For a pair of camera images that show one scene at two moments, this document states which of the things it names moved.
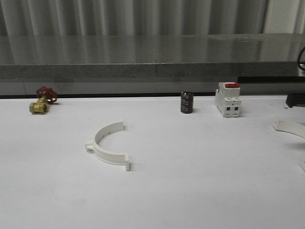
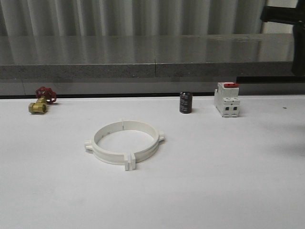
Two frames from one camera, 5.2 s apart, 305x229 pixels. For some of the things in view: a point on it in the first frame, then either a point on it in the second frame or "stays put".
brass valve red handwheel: [45, 95] stays put
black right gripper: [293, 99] → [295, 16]
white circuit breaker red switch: [228, 99] stays put
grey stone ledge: [24, 56] stays put
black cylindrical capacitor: [187, 102] stays put
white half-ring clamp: [296, 129] → [131, 159]
